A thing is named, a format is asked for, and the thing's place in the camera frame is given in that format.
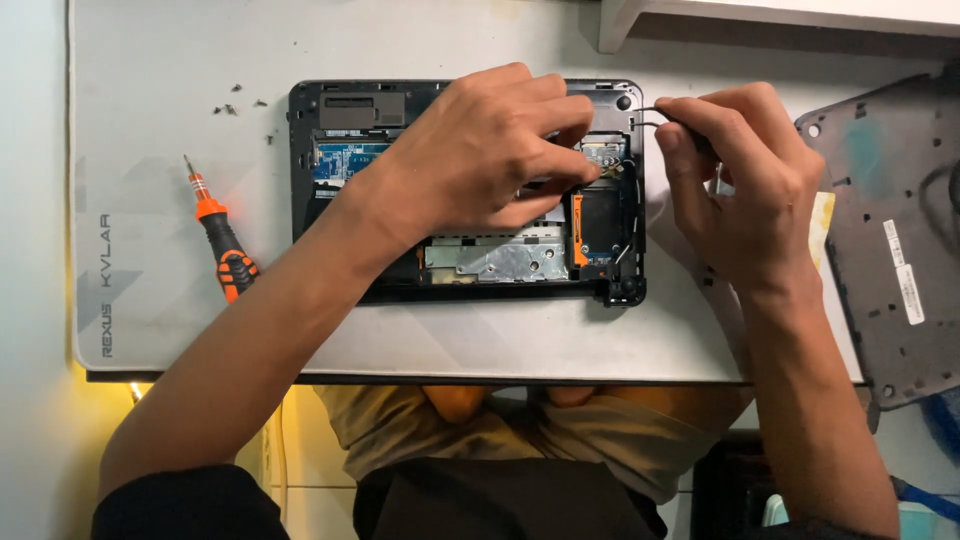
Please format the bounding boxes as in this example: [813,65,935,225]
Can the black laptop chassis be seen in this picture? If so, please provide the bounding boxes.
[287,78,648,309]

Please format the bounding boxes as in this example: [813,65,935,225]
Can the khaki shorts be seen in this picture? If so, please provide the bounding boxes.
[315,384,753,505]

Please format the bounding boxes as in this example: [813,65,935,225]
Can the light teal plastic container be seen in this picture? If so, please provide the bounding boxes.
[761,493,960,540]

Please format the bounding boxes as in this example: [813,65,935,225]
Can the person's right hand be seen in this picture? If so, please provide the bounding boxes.
[654,82,826,297]

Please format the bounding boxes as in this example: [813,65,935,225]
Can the blue cable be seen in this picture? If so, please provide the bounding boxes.
[891,477,960,520]

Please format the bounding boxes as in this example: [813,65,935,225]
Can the grey desk mat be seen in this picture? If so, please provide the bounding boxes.
[67,0,865,385]

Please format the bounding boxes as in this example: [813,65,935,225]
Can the black shirt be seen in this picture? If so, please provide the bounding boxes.
[90,457,894,540]

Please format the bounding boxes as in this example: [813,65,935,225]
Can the person's left hand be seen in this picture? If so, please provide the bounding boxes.
[358,62,603,252]

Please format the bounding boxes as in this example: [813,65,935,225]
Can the grey laptop bottom cover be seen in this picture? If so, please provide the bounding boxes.
[795,69,960,411]

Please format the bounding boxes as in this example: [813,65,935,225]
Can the yellow paper sheet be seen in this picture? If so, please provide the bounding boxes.
[808,191,837,273]

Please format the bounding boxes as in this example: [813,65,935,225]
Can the orange black screwdriver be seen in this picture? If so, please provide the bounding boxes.
[182,154,261,303]

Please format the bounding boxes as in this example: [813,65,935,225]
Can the white shelf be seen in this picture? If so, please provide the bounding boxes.
[597,0,960,54]

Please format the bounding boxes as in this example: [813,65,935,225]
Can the black metal tweezers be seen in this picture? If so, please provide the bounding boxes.
[632,105,725,196]

